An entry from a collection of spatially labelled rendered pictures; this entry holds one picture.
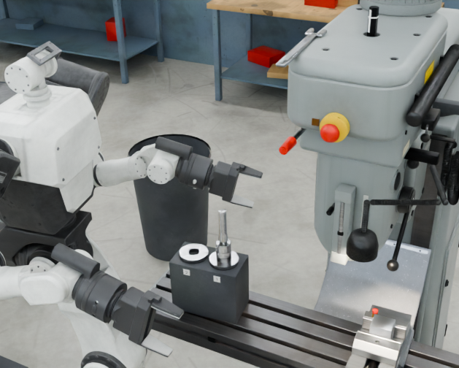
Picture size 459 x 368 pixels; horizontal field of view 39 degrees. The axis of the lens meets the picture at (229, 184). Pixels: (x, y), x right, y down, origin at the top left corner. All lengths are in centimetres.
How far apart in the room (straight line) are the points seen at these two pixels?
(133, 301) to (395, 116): 64
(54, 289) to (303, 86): 65
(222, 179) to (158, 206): 197
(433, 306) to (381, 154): 98
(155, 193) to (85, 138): 209
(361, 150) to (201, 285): 76
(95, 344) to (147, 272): 204
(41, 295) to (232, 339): 81
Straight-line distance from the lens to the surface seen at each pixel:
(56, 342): 351
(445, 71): 159
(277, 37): 639
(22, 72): 146
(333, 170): 159
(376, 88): 133
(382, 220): 164
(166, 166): 171
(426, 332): 243
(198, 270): 200
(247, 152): 504
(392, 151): 148
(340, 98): 136
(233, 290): 199
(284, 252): 396
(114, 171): 182
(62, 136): 147
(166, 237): 380
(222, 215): 191
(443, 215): 214
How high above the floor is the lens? 235
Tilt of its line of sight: 31 degrees down
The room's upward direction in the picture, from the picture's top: 2 degrees counter-clockwise
